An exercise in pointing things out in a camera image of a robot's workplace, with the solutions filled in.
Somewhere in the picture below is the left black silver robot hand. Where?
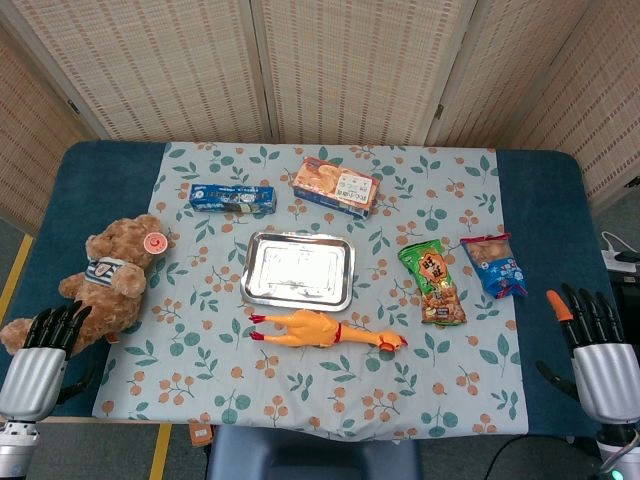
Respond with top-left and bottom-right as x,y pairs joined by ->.
0,299 -> 99,424

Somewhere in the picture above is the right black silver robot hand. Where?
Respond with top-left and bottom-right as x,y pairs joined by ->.
535,283 -> 640,426

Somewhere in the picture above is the yellow rubber chicken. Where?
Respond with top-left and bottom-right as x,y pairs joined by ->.
248,308 -> 409,357

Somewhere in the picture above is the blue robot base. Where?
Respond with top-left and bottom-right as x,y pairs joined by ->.
207,424 -> 421,480

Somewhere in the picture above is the silver metal tray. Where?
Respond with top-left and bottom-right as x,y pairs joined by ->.
240,230 -> 357,314

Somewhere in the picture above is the white power strip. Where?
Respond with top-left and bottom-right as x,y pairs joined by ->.
599,230 -> 640,274

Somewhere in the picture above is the brown teddy bear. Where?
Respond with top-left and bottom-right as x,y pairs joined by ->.
0,213 -> 171,357

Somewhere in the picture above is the blue snack bag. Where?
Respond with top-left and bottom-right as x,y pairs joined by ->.
459,232 -> 529,300

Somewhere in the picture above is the blue table cover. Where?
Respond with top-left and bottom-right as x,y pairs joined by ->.
4,139 -> 621,441

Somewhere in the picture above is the orange cloth tag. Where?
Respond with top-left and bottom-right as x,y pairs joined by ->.
188,422 -> 214,446

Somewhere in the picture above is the green snack bag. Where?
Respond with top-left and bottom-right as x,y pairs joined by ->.
397,240 -> 468,326

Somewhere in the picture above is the blue cookie box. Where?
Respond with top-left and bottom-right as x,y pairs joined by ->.
189,182 -> 278,217

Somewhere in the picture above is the floral tablecloth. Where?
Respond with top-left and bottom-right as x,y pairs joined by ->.
92,141 -> 530,441

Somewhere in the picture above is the orange cracker box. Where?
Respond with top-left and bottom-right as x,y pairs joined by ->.
291,156 -> 381,220

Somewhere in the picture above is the woven folding screen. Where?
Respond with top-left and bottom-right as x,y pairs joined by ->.
0,0 -> 640,236

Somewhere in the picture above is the black floor cable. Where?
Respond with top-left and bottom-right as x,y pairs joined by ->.
492,433 -> 601,480

